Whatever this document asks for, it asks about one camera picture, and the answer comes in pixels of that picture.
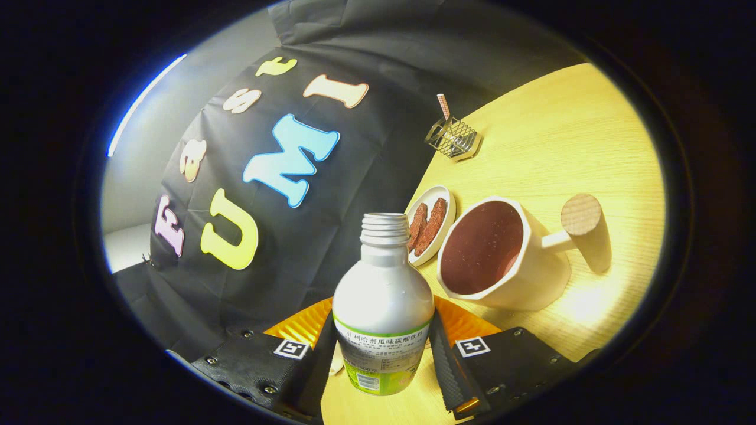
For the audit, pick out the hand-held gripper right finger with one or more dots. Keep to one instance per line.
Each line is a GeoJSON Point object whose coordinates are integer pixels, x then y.
{"type": "Point", "coordinates": [447, 366]}

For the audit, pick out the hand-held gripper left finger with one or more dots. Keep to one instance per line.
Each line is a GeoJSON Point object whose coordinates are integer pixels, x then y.
{"type": "Point", "coordinates": [316, 366]}

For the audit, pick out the silver bottle with green label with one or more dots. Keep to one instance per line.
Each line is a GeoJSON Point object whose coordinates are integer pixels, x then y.
{"type": "Point", "coordinates": [383, 295]}

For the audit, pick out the black backdrop cloth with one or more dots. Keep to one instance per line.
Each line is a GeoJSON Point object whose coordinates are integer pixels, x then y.
{"type": "Point", "coordinates": [331, 248]}

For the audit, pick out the brown meat slice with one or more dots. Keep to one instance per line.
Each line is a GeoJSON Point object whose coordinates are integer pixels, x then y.
{"type": "Point", "coordinates": [416, 227]}
{"type": "Point", "coordinates": [433, 227]}

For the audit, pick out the white oval plate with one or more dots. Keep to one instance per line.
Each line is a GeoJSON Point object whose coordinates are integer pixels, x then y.
{"type": "Point", "coordinates": [450, 206]}

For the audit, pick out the light wooden table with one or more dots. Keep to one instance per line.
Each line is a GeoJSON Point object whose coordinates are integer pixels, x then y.
{"type": "Point", "coordinates": [561, 136]}

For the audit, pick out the pink striped straw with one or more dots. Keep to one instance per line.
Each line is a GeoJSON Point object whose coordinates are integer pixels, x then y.
{"type": "Point", "coordinates": [443, 106]}

